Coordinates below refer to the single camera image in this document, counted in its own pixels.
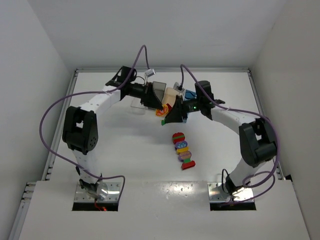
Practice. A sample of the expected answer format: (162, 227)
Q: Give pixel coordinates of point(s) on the yellow curved lego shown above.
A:
(181, 150)

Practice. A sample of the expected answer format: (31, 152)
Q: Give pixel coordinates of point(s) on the purple flower print lego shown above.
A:
(181, 144)

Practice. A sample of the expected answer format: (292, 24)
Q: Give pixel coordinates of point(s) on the smoky grey plastic container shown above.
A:
(159, 89)

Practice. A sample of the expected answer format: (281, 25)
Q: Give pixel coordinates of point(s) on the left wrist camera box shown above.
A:
(149, 73)

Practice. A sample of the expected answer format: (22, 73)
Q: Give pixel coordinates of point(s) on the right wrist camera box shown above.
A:
(178, 87)

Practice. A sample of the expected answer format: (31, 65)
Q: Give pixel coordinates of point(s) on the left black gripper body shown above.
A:
(146, 94)

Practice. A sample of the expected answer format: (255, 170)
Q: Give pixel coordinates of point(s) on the yellow orange bird lego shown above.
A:
(162, 112)

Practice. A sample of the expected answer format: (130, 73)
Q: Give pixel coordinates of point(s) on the clear plastic container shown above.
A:
(137, 107)

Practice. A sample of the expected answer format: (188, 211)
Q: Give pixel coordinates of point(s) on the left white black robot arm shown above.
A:
(80, 129)

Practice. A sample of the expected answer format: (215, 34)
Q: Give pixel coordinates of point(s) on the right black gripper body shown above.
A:
(184, 110)

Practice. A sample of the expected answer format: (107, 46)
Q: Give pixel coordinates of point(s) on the red round striped lego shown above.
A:
(178, 137)

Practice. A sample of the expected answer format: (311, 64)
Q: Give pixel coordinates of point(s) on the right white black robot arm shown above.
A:
(257, 138)

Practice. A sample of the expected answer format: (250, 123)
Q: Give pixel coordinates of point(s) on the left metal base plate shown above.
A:
(107, 192)

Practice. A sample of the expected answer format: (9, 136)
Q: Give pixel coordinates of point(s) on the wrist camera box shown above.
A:
(178, 87)
(149, 73)

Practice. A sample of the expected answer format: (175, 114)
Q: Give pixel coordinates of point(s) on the blue plastic container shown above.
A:
(190, 95)

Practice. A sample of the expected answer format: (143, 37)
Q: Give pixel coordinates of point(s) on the red sloped lego brick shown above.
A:
(169, 107)

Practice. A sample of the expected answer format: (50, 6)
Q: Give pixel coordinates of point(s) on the purple striped oval lego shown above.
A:
(183, 156)

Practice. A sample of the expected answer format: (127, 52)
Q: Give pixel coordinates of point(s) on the orange translucent plastic container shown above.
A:
(170, 96)

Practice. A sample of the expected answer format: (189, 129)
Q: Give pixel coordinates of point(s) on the red base lego brick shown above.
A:
(187, 165)

